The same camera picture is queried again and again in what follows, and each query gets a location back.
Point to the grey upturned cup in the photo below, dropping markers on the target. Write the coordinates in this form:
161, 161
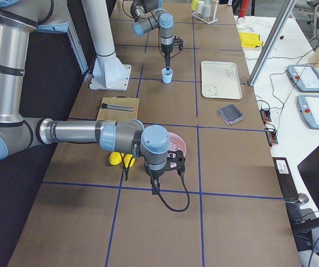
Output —
206, 11

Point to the cream bear serving tray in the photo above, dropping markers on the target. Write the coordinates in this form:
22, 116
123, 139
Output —
220, 80

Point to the light blue plastic cup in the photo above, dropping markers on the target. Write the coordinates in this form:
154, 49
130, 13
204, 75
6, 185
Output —
167, 74

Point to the clear ice cubes pile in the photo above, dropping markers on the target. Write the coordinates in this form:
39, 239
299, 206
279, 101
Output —
173, 146

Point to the red fire extinguisher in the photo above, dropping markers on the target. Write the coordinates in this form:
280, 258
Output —
243, 8

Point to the steel handled knife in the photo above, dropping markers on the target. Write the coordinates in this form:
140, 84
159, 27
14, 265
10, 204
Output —
117, 107

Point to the white wire cup rack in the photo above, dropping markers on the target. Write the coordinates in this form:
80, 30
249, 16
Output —
213, 18

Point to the yellow lemon left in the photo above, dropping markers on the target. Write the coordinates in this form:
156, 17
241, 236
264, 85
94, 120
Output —
115, 158

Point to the yellow cloth on desk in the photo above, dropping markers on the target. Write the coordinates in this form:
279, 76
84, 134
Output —
250, 40

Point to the pink bowl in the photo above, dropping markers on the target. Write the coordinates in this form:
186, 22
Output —
179, 142

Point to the yellow lemon right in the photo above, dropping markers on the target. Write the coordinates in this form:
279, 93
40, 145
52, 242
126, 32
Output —
129, 160

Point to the grey folded cloth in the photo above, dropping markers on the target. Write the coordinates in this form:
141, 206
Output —
231, 114

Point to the yellow lemon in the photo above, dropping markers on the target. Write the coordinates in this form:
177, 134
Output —
115, 158
129, 160

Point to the yellow upturned cup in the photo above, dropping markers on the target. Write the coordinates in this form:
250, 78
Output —
194, 4

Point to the near teach pendant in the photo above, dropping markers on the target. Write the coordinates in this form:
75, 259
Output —
309, 108

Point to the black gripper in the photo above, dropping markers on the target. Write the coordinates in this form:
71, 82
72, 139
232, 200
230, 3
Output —
154, 175
166, 49

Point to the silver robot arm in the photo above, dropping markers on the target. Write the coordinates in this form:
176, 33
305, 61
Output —
148, 15
17, 20

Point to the wooden cutting board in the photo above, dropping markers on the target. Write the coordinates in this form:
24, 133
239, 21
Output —
116, 115

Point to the aluminium frame post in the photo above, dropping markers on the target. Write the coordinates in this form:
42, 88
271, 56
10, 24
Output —
271, 40

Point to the far teach pendant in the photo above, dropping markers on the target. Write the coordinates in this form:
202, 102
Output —
304, 77

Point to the white upturned cup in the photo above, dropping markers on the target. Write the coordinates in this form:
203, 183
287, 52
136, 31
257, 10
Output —
200, 5

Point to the teach pendant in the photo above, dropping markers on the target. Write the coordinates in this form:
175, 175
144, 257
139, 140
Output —
304, 77
309, 108

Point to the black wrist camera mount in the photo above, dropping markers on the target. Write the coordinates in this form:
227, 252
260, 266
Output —
176, 161
178, 42

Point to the white camera mast pole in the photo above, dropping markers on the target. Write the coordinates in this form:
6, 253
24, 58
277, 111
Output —
108, 73

